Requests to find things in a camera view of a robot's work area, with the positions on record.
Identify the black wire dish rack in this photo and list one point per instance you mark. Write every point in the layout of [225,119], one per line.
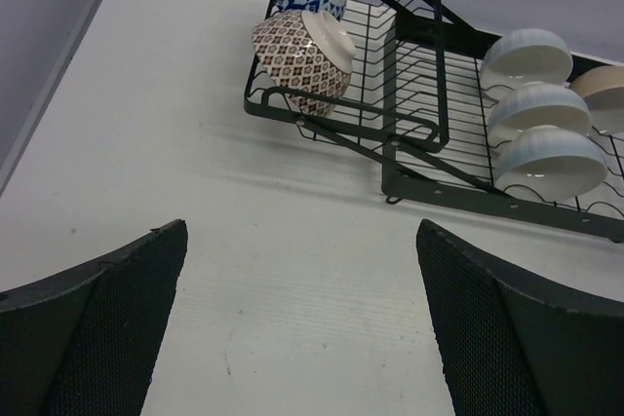
[415,106]

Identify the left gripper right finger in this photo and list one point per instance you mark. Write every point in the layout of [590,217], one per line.
[515,343]

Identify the light blue bowl front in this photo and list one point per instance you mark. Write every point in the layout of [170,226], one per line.
[550,163]

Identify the light blue bowl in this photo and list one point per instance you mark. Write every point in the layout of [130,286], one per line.
[539,104]
[550,163]
[523,56]

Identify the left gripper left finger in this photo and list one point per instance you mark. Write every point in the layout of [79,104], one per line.
[85,341]

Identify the light blue bowl middle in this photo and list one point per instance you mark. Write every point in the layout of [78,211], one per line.
[539,104]

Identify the light blue bowl rear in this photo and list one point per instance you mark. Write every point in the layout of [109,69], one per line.
[523,56]

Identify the beige bowl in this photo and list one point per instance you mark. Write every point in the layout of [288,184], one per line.
[602,90]

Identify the brown floral patterned bowl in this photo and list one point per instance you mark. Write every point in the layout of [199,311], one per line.
[309,52]

